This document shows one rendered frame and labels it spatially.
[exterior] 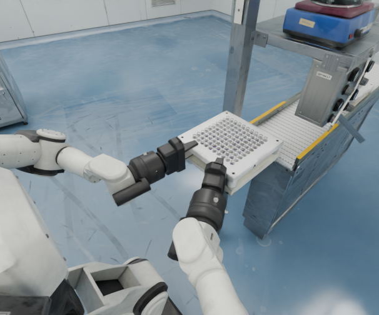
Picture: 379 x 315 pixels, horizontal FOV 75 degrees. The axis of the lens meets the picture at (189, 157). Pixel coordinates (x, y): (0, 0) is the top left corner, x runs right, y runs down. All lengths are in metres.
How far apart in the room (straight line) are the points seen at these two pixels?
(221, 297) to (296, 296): 1.29
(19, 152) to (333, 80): 0.88
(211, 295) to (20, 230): 0.30
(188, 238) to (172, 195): 1.46
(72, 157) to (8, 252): 0.43
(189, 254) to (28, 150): 0.51
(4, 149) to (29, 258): 0.37
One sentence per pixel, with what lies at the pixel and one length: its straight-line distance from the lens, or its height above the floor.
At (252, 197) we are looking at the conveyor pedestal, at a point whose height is 0.35.
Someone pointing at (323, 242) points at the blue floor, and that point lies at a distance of 1.96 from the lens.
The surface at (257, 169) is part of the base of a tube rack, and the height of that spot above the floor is 1.00.
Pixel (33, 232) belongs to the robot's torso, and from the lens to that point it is 0.43.
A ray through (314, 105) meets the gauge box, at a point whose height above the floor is 1.12.
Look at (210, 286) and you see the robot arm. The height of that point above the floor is 1.10.
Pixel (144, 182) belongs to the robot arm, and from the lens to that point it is 0.66.
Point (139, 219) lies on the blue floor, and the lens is 1.87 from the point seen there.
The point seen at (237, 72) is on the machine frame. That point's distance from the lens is 0.96.
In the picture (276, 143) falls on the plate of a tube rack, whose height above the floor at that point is 1.05.
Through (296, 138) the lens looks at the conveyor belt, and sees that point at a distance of 1.21.
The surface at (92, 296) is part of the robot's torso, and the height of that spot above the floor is 0.79.
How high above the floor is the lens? 1.54
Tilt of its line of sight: 43 degrees down
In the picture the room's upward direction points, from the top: straight up
